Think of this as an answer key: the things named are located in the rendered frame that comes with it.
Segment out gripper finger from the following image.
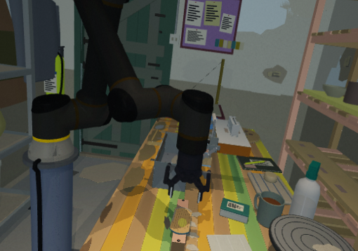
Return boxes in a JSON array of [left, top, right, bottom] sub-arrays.
[[192, 170, 212, 203], [163, 163, 183, 199]]

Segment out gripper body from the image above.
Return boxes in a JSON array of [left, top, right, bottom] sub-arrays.
[[176, 149, 204, 184]]

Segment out teal box with label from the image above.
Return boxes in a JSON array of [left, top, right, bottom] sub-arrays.
[[219, 197, 251, 224]]

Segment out tan perforated wooden tool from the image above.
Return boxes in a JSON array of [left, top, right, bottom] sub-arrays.
[[168, 198, 202, 245]]

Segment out white and orange box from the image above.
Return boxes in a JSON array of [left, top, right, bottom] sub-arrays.
[[216, 119, 253, 158]]

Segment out striped grey cloth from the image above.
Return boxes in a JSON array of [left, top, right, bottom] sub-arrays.
[[246, 171, 295, 205]]

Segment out yellow-green pen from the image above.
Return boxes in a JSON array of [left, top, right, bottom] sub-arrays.
[[244, 158, 267, 166]]

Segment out black notebook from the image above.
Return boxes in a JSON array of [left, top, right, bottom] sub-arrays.
[[237, 156, 284, 175]]

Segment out white ribbed block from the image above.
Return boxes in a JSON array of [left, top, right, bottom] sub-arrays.
[[227, 115, 243, 138]]

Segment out white paper sheet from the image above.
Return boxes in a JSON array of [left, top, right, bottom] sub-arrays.
[[206, 233, 254, 251]]

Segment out brown round pad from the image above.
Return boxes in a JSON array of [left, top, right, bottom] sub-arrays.
[[245, 129, 261, 144]]

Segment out grey-green mug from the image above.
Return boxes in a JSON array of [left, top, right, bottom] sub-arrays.
[[253, 191, 292, 229]]

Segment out white bottle teal cap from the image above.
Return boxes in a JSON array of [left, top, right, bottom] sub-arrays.
[[289, 160, 322, 220]]

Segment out grey pottery wheel disc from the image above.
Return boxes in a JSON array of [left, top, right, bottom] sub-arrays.
[[268, 215, 357, 251]]

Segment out pink wooden shelf unit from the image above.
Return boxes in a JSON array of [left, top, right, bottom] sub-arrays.
[[277, 0, 358, 237]]

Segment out colour swatch strip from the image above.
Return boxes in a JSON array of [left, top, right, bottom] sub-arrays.
[[214, 38, 244, 51]]

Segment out beige clay lump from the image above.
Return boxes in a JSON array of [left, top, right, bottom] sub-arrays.
[[311, 242, 337, 251]]

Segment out green door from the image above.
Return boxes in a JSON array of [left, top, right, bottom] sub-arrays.
[[73, 0, 180, 159]]

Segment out purple notice board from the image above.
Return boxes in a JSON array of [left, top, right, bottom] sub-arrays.
[[180, 0, 243, 55]]

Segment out white paper label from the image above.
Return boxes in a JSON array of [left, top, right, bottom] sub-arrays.
[[43, 77, 58, 93]]

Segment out grey-green bowl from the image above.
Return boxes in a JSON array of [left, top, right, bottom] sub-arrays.
[[321, 83, 348, 98]]

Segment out yellow-green fire extinguisher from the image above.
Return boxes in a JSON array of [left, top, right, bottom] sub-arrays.
[[44, 45, 66, 96]]

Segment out dark brown pot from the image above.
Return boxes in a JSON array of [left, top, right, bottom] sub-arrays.
[[343, 80, 358, 106]]

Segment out grey metal shelf unit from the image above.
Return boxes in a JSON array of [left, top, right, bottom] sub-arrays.
[[0, 0, 66, 230]]

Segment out maroon frame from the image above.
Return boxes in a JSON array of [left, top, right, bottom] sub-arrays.
[[213, 104, 226, 121]]

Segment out yellow post with wire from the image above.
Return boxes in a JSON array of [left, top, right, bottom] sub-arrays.
[[192, 58, 226, 106]]

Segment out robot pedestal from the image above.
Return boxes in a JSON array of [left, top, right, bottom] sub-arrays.
[[22, 136, 80, 251]]

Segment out white light switch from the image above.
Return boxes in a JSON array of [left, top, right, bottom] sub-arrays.
[[169, 33, 183, 46]]

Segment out black cable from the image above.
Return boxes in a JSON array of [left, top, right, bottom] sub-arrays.
[[32, 158, 44, 251]]

